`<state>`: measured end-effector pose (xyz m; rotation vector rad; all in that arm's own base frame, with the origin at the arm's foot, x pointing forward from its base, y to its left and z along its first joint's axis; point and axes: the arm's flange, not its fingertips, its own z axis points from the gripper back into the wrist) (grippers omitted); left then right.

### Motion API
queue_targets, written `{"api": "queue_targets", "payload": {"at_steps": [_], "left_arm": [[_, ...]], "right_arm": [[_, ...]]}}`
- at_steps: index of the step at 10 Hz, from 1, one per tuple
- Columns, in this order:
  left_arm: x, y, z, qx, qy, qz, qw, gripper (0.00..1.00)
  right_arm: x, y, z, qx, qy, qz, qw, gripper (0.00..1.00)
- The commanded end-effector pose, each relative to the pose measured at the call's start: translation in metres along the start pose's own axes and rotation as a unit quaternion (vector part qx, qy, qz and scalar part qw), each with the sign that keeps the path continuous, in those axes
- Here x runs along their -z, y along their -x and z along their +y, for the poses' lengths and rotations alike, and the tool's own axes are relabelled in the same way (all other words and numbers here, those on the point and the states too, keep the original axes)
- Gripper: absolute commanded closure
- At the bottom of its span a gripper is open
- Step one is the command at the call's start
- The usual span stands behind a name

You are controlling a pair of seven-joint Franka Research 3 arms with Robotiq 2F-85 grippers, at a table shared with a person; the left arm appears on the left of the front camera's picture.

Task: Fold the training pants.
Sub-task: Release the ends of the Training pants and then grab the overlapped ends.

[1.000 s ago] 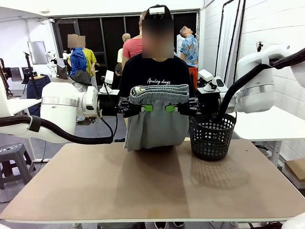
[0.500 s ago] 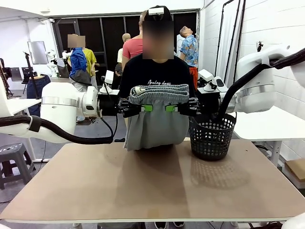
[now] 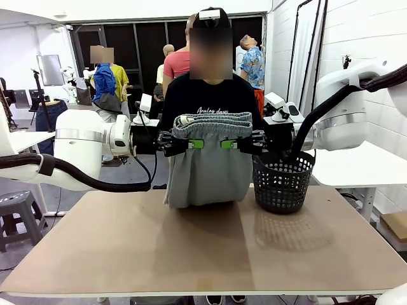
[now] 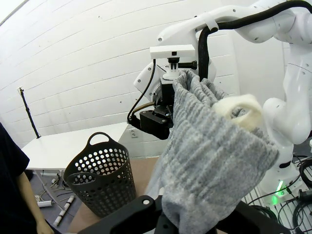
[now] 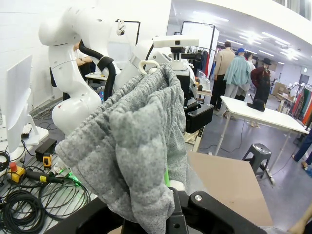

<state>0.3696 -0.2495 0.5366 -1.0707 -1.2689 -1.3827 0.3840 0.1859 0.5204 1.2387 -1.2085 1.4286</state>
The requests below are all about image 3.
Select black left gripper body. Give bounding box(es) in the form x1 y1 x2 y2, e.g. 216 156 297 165
130 126 159 156

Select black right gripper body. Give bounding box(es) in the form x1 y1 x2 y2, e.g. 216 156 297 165
263 122 293 153

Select grey shorts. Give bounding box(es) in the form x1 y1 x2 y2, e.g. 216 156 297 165
163 111 255 210

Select black perforated plastic basket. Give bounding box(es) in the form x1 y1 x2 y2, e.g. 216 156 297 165
252 149 317 214

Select seated person in background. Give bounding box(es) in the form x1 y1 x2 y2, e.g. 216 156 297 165
153 83 166 120

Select person in black t-shirt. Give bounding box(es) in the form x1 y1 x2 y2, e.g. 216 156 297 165
160 6 265 136

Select mannequin in floral shirt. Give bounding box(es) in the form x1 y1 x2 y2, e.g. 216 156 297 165
238 34 266 119

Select mannequin in yellow shirt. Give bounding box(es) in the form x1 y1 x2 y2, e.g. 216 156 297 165
111 63 130 120

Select mannequin in red top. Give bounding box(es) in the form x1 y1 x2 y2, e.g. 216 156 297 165
162 14 192 96

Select white curtain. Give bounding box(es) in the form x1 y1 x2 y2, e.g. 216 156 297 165
287 0 322 111

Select person in blue jacket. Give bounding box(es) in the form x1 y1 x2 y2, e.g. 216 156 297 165
90 46 124 123

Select bald mannequin cream shirt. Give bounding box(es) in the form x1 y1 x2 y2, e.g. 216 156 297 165
156 44 176 93

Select large white side table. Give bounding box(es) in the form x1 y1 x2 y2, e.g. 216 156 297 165
310 146 407 223

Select dark blue jeans stand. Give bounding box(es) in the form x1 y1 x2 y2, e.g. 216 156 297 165
35 100 69 156

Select black bent pipe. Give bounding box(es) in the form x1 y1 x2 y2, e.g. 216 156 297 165
293 0 329 96

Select black tripod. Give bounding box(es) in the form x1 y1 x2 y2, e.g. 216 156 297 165
29 67 55 133

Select black cap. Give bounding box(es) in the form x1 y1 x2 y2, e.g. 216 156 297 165
193 6 232 30

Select grey framed board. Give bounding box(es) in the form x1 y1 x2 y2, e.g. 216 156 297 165
36 54 65 87

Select black monitor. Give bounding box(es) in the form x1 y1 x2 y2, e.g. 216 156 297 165
13 89 29 109

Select grey plastic stool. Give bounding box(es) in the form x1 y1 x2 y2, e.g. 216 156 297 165
0 190 49 254

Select cardboard box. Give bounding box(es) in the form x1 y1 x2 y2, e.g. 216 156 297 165
379 210 407 252

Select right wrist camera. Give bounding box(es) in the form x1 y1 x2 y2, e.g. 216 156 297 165
263 91 303 123

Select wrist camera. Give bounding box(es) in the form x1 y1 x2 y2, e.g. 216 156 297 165
132 93 160 127
263 91 303 123

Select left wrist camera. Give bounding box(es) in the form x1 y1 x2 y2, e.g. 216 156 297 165
132 93 160 127

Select right arm black cable sleeve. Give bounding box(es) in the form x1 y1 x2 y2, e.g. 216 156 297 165
279 63 407 159

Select arm black cable sleeve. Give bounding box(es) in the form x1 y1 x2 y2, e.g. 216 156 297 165
279 63 407 159
0 153 153 194

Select left arm black cable sleeve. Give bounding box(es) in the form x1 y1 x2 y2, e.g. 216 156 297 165
0 153 153 194

